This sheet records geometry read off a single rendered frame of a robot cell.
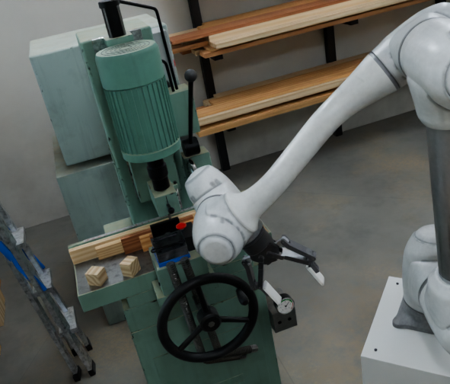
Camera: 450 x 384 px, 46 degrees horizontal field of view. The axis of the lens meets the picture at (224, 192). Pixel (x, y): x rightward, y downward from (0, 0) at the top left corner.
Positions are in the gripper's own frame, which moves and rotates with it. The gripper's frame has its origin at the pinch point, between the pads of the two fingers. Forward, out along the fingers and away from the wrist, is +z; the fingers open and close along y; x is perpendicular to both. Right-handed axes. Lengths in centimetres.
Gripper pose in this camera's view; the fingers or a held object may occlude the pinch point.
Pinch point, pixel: (298, 289)
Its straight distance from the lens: 141.5
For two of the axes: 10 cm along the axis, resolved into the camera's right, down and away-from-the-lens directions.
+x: -1.9, 5.2, -8.3
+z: 6.3, 7.1, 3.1
